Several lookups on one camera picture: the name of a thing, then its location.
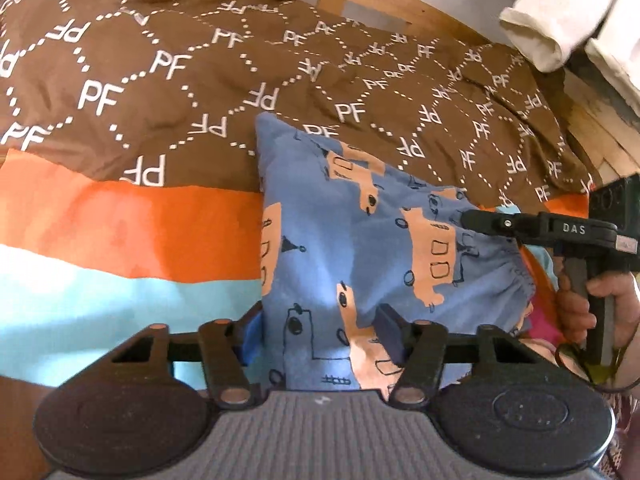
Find person's right hand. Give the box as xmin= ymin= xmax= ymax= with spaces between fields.
xmin=554 ymin=272 xmax=640 ymax=361

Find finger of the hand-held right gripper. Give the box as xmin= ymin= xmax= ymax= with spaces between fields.
xmin=459 ymin=209 xmax=546 ymax=242

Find white cloth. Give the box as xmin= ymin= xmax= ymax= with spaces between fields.
xmin=499 ymin=0 xmax=640 ymax=88

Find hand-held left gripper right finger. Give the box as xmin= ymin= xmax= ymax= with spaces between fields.
xmin=375 ymin=304 xmax=539 ymax=409

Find orange striped blanket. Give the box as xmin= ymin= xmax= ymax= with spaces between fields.
xmin=0 ymin=147 xmax=596 ymax=393

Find brown patterned blanket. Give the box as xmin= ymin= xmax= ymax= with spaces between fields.
xmin=0 ymin=0 xmax=601 ymax=211

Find black cable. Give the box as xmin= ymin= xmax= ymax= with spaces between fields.
xmin=553 ymin=344 xmax=632 ymax=395

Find blue truck print pants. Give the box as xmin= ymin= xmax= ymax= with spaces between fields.
xmin=255 ymin=112 xmax=538 ymax=393

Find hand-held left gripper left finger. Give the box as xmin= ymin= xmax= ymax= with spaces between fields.
xmin=107 ymin=310 xmax=264 ymax=409

